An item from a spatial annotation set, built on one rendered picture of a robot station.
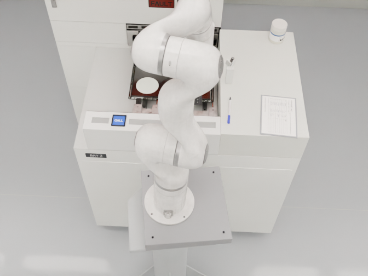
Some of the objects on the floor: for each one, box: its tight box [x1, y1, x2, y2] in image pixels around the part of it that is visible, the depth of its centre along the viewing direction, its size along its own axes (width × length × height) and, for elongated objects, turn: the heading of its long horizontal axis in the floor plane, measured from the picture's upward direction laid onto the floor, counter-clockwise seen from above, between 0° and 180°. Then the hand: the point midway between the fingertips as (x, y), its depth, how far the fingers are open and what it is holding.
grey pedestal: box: [128, 188, 215, 276], centre depth 204 cm, size 51×44×82 cm
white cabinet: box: [74, 97, 301, 233], centre depth 244 cm, size 64×96×82 cm, turn 87°
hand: (197, 99), depth 171 cm, fingers closed
